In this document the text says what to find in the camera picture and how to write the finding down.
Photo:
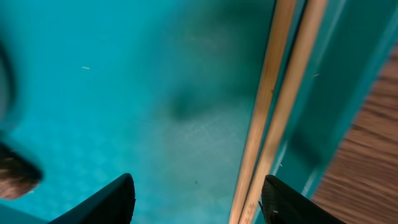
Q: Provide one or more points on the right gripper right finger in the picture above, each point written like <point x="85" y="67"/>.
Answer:
<point x="281" y="204"/>

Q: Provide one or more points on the brown walnut-like food piece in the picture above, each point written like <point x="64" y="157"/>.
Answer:
<point x="18" y="175"/>

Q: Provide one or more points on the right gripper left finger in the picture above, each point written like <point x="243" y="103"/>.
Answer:
<point x="113" y="204"/>

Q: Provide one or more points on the wooden chopstick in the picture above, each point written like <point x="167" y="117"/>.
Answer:
<point x="284" y="96"/>
<point x="281" y="21"/>

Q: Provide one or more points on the teal serving tray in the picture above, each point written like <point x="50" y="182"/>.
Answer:
<point x="165" y="91"/>

